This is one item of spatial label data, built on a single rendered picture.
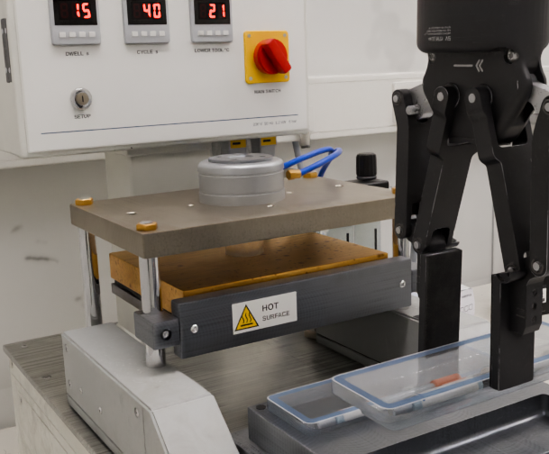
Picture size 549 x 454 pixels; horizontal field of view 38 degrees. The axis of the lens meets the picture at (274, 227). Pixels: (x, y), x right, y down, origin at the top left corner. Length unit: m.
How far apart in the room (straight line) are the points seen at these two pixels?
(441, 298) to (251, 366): 0.34
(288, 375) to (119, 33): 0.37
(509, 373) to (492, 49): 0.19
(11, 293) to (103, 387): 0.53
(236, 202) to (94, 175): 0.50
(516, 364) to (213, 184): 0.33
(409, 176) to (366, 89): 0.82
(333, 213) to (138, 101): 0.25
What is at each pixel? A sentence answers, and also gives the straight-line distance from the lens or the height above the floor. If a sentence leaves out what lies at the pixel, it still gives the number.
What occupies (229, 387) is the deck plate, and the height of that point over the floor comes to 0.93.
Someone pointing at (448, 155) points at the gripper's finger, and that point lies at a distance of 0.51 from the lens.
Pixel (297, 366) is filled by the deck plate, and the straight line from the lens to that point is 0.83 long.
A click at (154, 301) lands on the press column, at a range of 0.63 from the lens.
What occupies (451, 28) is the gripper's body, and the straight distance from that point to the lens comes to 0.46.
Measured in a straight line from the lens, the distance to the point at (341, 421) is 0.54.
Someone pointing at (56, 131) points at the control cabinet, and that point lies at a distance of 0.81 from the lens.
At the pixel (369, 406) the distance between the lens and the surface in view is 0.47.
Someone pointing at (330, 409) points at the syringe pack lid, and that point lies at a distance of 0.55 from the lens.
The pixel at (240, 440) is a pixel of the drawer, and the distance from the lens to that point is 0.59.
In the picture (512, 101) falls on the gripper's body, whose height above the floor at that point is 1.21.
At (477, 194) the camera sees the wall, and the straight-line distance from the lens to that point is 1.61.
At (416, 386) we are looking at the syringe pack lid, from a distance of 0.49.
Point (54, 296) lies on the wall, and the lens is 1.20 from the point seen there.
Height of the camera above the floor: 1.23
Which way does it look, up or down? 11 degrees down
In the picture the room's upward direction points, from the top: 2 degrees counter-clockwise
